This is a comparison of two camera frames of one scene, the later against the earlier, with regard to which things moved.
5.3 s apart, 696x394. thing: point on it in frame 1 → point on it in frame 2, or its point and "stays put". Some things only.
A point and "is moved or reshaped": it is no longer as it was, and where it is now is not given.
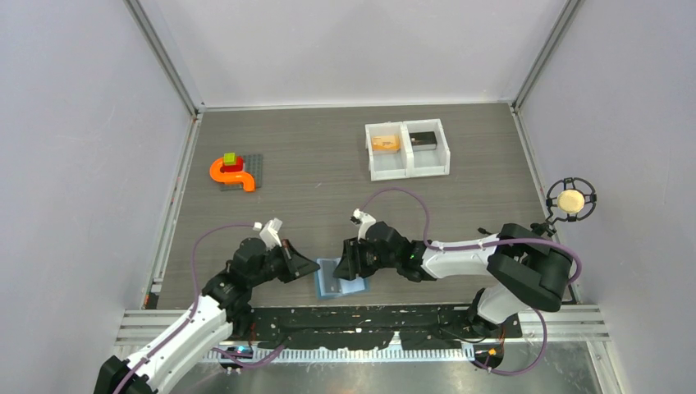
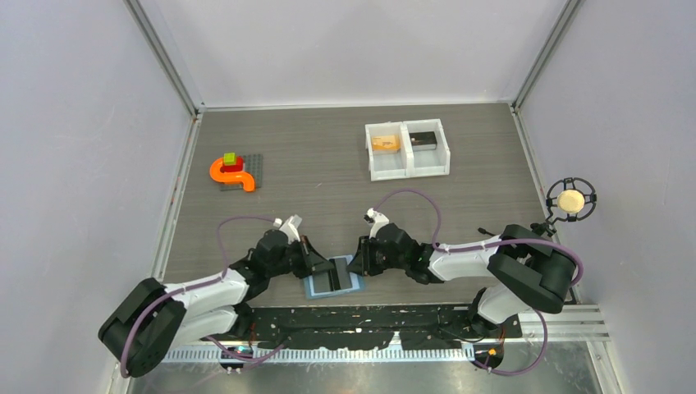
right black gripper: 351,264 → 363,261
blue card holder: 328,286 is moved or reshaped
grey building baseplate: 252,164 stays put
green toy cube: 230,158 stays put
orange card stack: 386,143 stays put
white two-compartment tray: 402,149 stays put
